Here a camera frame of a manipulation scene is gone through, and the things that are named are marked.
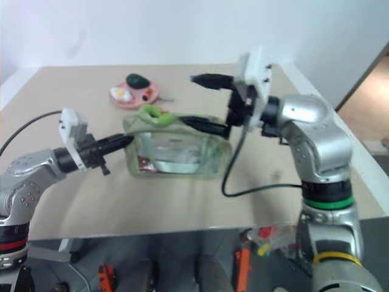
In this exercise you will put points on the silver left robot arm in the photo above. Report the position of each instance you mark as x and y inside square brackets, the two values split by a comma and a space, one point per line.
[27, 173]

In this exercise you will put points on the green clear-sided zip pouch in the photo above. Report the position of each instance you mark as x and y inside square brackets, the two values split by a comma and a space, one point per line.
[179, 149]

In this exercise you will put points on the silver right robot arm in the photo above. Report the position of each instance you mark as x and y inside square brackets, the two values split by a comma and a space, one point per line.
[322, 146]

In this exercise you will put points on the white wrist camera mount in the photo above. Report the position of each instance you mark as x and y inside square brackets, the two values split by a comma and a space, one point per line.
[70, 123]
[257, 76]

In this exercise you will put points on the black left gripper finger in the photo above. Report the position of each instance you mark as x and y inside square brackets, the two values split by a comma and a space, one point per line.
[117, 146]
[117, 140]

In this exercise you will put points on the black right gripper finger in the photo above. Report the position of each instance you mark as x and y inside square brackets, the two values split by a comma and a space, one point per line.
[212, 80]
[206, 125]

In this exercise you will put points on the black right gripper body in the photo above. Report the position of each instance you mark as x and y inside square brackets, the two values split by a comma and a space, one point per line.
[240, 105]

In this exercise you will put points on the toy fried egg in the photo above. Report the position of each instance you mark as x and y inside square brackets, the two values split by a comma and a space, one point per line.
[121, 93]

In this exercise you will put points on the dark green toy avocado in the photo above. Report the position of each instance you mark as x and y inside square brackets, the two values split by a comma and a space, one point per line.
[137, 80]

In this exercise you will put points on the clear bag of colourful items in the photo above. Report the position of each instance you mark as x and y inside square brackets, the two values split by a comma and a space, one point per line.
[273, 238]

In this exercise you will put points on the small red and black toys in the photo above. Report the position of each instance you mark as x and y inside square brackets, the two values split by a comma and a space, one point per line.
[147, 93]

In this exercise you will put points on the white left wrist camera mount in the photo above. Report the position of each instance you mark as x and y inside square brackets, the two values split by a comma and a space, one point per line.
[70, 123]

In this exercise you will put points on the pink round plate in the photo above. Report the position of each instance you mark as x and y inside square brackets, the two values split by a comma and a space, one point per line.
[133, 98]

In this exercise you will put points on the orange tool under table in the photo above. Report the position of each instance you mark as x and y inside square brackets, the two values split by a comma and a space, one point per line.
[243, 267]

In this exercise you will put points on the orange and black clamp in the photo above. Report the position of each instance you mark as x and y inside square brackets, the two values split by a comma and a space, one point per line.
[105, 275]

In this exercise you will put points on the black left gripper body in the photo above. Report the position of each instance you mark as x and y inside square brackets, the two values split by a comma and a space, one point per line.
[90, 151]

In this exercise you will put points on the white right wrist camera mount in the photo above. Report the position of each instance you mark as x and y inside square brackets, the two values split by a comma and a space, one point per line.
[257, 76]

